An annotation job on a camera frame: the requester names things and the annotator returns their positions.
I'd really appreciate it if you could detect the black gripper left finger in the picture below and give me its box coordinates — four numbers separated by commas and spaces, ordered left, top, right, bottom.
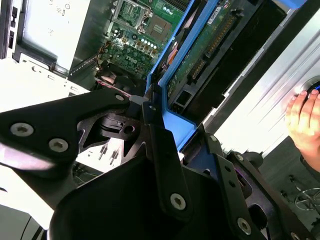
0, 87, 194, 223

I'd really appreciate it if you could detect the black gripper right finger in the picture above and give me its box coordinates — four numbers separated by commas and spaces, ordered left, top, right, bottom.
202, 131, 317, 240

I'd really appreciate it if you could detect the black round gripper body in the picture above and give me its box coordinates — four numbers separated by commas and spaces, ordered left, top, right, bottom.
48, 156, 241, 240

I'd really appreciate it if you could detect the hard disk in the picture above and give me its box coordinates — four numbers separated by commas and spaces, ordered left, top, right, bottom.
144, 0, 309, 173

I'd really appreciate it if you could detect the round black tool blue ring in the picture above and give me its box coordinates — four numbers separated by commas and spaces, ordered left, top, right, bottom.
301, 77, 320, 98

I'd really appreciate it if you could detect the person's hand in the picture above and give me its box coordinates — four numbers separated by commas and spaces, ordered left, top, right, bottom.
284, 88, 320, 168

